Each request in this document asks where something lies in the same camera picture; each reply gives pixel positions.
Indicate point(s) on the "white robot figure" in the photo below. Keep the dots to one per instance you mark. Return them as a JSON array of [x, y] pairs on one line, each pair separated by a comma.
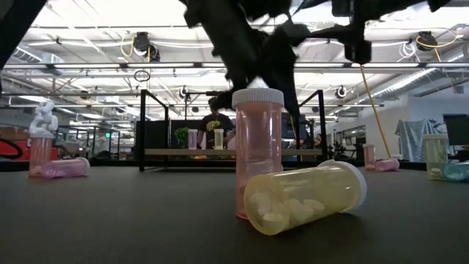
[[44, 117]]

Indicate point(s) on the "black table mat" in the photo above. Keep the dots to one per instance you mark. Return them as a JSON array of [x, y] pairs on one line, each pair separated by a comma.
[[110, 220]]

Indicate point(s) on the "purple pill bottle white cap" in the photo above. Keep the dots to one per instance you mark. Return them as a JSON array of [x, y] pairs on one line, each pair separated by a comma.
[[386, 165], [66, 168], [192, 141]]

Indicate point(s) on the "red cabinet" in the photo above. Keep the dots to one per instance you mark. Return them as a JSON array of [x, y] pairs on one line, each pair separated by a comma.
[[7, 149]]

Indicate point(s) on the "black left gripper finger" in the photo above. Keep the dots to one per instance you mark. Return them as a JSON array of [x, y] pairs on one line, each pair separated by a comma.
[[238, 58], [284, 62]]

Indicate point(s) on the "pink pill bottle white cap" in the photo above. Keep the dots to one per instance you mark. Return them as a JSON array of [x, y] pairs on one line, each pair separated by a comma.
[[258, 146], [369, 157], [38, 154]]

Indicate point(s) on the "silver ventilation duct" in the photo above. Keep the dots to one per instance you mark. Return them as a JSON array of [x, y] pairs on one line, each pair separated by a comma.
[[36, 55], [410, 82]]

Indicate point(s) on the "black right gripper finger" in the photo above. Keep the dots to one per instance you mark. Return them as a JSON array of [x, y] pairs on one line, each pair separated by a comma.
[[357, 45]]

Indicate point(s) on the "black monitor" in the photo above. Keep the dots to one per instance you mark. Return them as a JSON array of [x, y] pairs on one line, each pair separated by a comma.
[[458, 128]]

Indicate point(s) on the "long ceiling light strip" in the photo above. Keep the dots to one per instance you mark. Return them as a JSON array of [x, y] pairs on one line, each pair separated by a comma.
[[91, 66]]

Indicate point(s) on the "yellow pill bottle white cap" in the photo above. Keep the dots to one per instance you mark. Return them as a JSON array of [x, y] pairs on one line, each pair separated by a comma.
[[218, 141], [435, 157], [304, 198]]

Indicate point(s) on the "wooden shelf black frame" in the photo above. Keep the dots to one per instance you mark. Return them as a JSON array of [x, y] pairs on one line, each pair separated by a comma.
[[165, 152]]

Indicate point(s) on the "grey cloth cover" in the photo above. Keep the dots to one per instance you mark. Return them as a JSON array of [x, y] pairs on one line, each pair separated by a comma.
[[410, 141]]

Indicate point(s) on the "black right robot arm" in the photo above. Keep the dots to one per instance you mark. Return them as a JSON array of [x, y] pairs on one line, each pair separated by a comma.
[[439, 3]]

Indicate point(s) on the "small green potted plant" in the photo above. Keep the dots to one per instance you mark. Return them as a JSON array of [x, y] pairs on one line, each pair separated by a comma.
[[181, 135]]

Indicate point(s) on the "black partition panel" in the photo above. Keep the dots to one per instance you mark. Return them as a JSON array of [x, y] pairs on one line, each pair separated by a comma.
[[154, 135]]

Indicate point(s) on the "person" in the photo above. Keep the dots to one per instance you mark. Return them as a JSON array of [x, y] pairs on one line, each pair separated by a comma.
[[208, 126]]

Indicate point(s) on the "teal pill bottle white cap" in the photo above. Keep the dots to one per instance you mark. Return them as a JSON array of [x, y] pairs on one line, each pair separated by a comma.
[[458, 172]]

